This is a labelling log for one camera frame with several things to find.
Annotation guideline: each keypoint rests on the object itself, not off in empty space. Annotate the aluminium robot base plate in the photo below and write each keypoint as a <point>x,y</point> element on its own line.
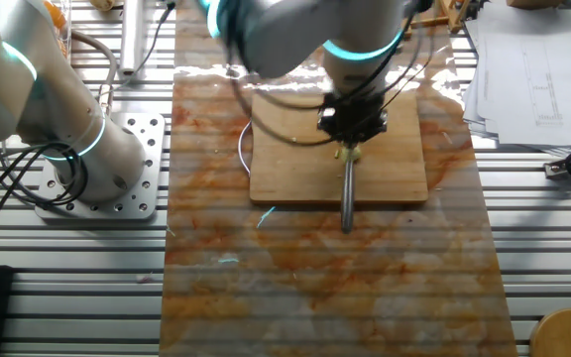
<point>149,149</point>

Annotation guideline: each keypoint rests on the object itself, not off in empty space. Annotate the steel cleaver knife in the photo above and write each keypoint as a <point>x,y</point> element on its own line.
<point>348,198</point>

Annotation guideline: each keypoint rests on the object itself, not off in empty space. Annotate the orange fruit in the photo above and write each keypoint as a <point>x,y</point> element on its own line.
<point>61,45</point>
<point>56,16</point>

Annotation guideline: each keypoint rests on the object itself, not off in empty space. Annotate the round wooden disc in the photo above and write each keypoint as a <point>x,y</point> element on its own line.
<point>568,337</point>

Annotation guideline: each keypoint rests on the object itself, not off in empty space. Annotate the orange white marbled mat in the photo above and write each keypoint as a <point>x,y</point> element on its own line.
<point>315,277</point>

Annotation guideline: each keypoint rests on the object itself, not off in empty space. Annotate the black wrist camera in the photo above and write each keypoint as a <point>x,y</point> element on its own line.
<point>423,5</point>

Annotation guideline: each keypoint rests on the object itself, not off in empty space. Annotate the white plastic wrap roll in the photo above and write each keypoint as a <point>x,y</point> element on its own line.
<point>132,39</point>

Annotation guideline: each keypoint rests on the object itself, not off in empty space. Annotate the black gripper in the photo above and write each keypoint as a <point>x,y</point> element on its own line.
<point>352,116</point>

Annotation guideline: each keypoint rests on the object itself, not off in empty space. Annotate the wooden cutting board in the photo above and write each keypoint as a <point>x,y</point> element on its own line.
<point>389,173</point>

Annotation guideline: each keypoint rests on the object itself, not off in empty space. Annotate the wooden peg rack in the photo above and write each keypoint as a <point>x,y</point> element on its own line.
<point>456,17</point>

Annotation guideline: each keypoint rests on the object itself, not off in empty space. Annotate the pale green scallion piece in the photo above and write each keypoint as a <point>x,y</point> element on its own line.
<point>357,154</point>

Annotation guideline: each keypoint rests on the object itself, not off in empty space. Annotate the clear plastic fruit pack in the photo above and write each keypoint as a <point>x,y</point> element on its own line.
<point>63,31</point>

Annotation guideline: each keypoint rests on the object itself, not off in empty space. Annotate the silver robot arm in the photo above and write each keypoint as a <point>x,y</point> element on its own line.
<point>18,99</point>

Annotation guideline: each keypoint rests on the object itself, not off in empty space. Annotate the stack of white papers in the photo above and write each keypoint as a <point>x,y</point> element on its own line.
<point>538,99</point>

